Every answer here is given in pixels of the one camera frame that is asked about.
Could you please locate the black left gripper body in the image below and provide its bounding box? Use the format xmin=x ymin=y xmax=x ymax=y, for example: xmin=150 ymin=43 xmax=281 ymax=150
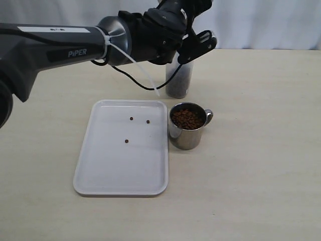
xmin=118 ymin=1 xmax=213 ymax=65

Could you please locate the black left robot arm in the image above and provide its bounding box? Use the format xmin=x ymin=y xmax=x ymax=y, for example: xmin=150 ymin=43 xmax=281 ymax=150
xmin=1 ymin=1 xmax=217 ymax=125

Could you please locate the clear plastic tall container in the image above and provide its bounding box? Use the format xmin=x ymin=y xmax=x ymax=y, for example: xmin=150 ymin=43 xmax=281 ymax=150
xmin=166 ymin=60 xmax=194 ymax=99

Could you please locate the white zip tie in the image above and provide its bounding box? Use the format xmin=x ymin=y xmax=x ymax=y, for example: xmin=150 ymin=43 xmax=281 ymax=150
xmin=99 ymin=27 xmax=161 ymax=97

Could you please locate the steel mug with kibble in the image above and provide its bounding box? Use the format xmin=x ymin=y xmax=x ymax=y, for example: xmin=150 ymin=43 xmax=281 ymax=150
xmin=169 ymin=102 xmax=214 ymax=150

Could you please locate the white plastic tray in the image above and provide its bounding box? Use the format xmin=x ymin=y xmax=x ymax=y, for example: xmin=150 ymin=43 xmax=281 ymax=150
xmin=73 ymin=99 xmax=169 ymax=196

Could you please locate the white curtain backdrop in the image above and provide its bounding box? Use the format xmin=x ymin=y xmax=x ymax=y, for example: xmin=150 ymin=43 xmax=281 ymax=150
xmin=1 ymin=0 xmax=320 ymax=50

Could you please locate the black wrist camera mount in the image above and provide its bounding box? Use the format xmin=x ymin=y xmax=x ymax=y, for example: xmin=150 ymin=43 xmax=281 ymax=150
xmin=178 ymin=29 xmax=218 ymax=65

